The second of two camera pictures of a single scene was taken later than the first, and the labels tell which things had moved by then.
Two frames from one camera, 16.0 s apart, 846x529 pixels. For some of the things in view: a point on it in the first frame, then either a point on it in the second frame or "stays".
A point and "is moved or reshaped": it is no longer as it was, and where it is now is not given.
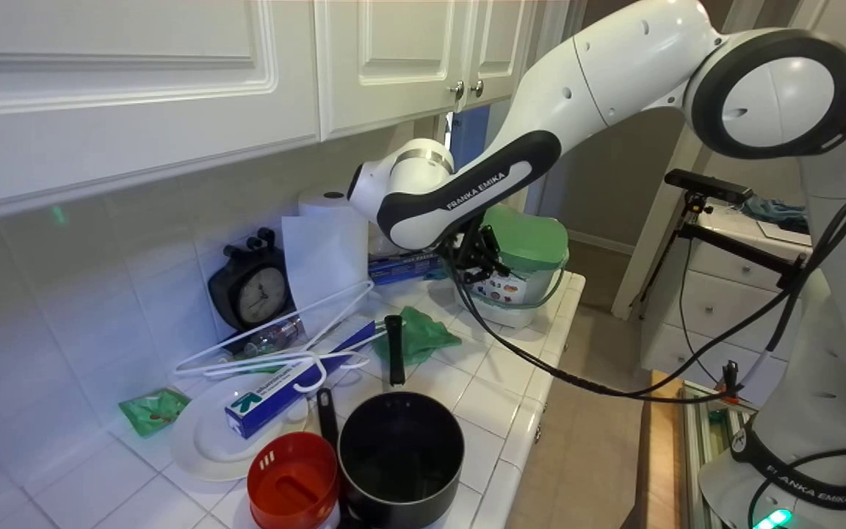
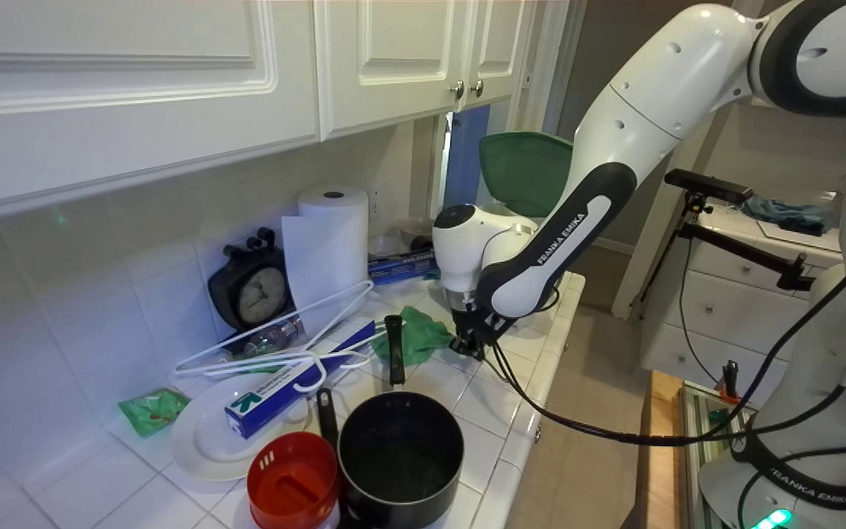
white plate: (206, 437) stays
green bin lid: (527, 240) is moved or reshaped
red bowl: (292, 480) stays
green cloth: (422, 336) stays
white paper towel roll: (328, 256) stays
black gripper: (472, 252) -> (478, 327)
